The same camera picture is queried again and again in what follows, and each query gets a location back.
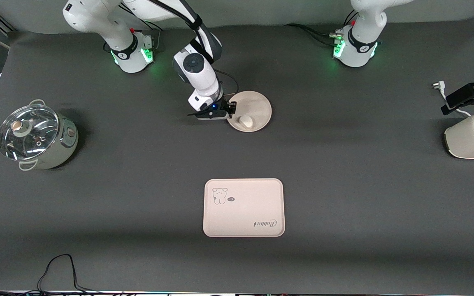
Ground round beige plate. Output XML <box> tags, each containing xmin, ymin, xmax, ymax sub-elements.
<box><xmin>226</xmin><ymin>91</ymin><xmax>272</xmax><ymax>133</ymax></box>

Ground beige rectangular rabbit tray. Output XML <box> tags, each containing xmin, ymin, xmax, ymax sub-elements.
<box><xmin>203</xmin><ymin>178</ymin><xmax>286</xmax><ymax>238</ymax></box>

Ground cream toaster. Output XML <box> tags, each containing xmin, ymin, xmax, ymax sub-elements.
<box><xmin>444</xmin><ymin>112</ymin><xmax>474</xmax><ymax>160</ymax></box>

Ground cream electric cooking pot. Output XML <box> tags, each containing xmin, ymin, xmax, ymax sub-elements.
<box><xmin>17</xmin><ymin>99</ymin><xmax>79</xmax><ymax>171</ymax></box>

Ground glass pot lid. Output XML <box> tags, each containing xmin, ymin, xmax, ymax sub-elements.
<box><xmin>0</xmin><ymin>104</ymin><xmax>60</xmax><ymax>162</ymax></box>

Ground white power plug cable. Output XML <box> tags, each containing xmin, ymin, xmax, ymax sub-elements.
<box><xmin>432</xmin><ymin>81</ymin><xmax>472</xmax><ymax>118</ymax></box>

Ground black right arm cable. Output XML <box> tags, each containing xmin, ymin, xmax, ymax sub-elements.
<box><xmin>149</xmin><ymin>0</ymin><xmax>240</xmax><ymax>97</ymax></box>

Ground black left arm base cables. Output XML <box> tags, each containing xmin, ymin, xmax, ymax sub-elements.
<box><xmin>284</xmin><ymin>10</ymin><xmax>359</xmax><ymax>48</ymax></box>

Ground black arm base cables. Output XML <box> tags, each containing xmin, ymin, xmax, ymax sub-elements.
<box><xmin>284</xmin><ymin>10</ymin><xmax>359</xmax><ymax>48</ymax></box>
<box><xmin>118</xmin><ymin>6</ymin><xmax>167</xmax><ymax>52</ymax></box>

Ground black right arm base cables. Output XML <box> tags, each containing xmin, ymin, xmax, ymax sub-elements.
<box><xmin>118</xmin><ymin>6</ymin><xmax>167</xmax><ymax>52</ymax></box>

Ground thin black cable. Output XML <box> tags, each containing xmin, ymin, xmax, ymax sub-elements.
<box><xmin>37</xmin><ymin>254</ymin><xmax>98</xmax><ymax>293</ymax></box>

